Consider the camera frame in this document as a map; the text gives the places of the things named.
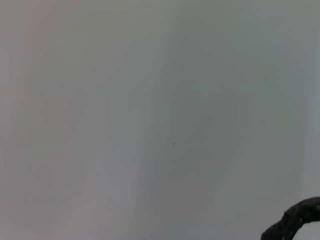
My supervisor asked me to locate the black cast iron teapot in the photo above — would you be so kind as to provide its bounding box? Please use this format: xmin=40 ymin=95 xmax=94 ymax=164
xmin=260 ymin=196 xmax=320 ymax=240

